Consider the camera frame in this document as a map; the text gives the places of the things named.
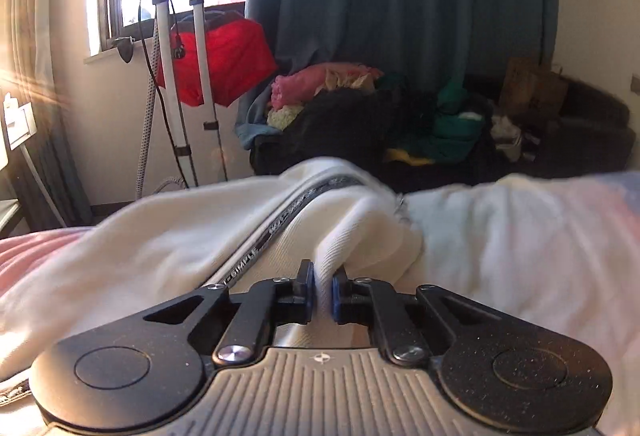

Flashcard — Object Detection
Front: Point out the white patterned cloth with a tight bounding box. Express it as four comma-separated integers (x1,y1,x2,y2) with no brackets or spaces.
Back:
490,113,541,162

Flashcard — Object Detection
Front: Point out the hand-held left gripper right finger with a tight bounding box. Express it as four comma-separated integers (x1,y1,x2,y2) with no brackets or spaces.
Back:
331,269,505,367

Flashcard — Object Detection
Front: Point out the red bag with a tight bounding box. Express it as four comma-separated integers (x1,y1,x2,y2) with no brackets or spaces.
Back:
155,9,278,109

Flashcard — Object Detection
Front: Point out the green garment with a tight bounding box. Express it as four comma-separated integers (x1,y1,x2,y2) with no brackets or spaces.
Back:
385,74,488,164

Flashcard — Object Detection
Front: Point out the white dressing table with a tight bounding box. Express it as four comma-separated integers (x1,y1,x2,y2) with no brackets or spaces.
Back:
0,91,38,152

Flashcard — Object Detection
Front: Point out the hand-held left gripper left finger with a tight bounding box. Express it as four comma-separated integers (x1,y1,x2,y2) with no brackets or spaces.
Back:
140,260,316,367

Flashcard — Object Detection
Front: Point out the garment steamer stand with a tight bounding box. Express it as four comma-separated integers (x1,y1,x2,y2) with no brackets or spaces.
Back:
127,0,231,197

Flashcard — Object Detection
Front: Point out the black sofa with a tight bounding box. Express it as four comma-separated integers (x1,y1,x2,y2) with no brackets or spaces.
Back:
465,74,636,182

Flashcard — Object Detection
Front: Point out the black cloth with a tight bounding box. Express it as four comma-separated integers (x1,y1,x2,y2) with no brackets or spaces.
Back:
250,86,446,189

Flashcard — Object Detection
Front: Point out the pink cloth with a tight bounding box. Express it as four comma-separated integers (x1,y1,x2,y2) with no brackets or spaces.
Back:
270,62,381,112

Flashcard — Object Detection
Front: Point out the brown paper bag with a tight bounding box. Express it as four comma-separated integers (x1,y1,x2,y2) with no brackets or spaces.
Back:
500,56,571,117

